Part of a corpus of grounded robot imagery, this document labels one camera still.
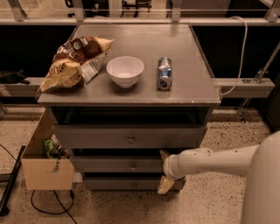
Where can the black bar on floor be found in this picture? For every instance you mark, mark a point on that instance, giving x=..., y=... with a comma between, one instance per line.
x=9, y=179

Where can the cardboard box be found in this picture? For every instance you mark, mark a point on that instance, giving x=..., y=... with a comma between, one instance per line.
x=41, y=172

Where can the blue silver soda can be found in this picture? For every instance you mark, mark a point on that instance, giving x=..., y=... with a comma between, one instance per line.
x=164, y=73

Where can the white bowl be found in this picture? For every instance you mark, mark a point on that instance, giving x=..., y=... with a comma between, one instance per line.
x=125, y=71

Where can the brown yellow chip bag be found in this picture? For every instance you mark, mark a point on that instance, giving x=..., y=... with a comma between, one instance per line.
x=76, y=63

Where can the grey top drawer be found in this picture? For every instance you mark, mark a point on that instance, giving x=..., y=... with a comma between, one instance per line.
x=129, y=136

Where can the metal diagonal strut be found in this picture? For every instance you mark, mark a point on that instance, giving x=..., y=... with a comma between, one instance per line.
x=258, y=77

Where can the grey bottom drawer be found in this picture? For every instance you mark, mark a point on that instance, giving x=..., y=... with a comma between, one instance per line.
x=122, y=184

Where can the green snack packet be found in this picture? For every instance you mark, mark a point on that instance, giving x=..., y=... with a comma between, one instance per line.
x=49, y=147

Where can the black object on ledge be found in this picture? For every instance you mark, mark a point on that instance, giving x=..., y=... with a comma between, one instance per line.
x=13, y=77

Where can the grey drawer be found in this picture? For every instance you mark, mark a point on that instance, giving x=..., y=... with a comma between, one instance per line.
x=122, y=184
x=126, y=164
x=129, y=136

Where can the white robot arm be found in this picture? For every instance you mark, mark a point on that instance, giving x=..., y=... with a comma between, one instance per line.
x=259, y=164

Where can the grey drawer cabinet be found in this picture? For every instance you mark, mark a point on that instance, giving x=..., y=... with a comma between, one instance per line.
x=189, y=101

